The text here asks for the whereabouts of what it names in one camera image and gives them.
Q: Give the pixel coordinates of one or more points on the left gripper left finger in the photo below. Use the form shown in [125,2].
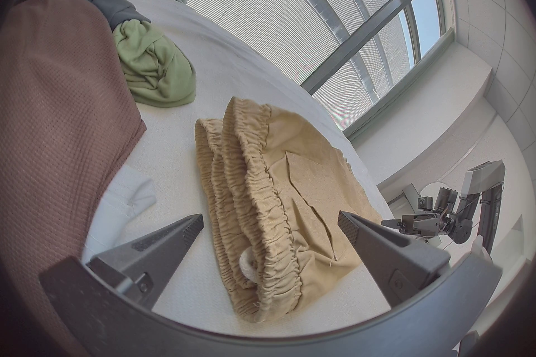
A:
[155,259]

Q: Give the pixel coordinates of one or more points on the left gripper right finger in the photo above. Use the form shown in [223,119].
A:
[389,259]

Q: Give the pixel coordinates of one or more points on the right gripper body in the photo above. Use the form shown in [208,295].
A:
[418,225]

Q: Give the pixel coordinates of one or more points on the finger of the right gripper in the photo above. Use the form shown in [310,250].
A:
[392,223]

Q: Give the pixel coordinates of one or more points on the tan shorts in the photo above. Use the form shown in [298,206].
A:
[301,188]

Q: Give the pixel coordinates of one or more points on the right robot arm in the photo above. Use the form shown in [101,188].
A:
[481,188]

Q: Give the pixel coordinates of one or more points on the white garment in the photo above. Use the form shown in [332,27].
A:
[125,192]

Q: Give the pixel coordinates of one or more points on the green garment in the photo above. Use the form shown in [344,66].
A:
[163,71]

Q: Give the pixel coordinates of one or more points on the brown garment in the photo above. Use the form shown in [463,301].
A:
[50,96]

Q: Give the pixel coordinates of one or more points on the window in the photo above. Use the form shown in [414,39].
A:
[335,12]

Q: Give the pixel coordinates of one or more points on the black garment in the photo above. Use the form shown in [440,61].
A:
[113,6]

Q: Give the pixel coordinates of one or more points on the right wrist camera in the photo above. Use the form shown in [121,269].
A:
[425,202]

